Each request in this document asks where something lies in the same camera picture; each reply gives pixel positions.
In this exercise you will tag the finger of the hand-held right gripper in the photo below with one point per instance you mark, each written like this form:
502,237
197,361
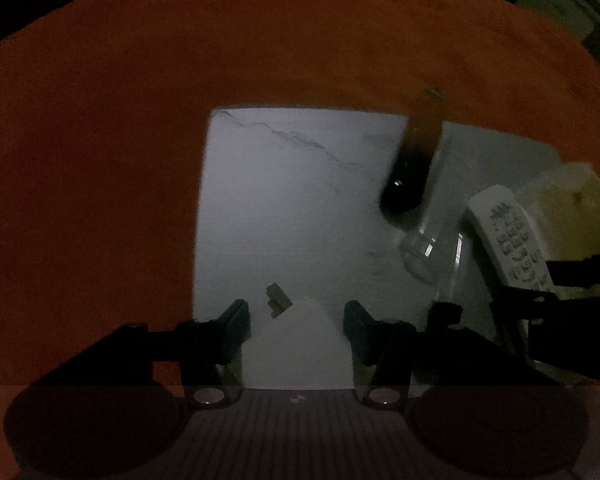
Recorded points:
585,270
565,330

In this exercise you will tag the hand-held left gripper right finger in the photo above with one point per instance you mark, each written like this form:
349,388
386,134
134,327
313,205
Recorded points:
356,321

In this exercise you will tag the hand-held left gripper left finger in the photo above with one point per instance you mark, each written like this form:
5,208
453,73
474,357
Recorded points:
235,321

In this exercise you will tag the white paper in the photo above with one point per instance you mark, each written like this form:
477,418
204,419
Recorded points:
300,355

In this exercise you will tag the white remote control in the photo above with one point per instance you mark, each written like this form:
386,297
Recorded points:
510,235

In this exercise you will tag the clear glass cup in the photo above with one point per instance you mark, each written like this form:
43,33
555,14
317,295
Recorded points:
425,255

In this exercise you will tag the white marbled mat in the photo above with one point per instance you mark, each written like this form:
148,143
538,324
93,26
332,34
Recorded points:
290,210

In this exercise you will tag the dark brown bottle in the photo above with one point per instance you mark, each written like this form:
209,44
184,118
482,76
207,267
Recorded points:
405,180

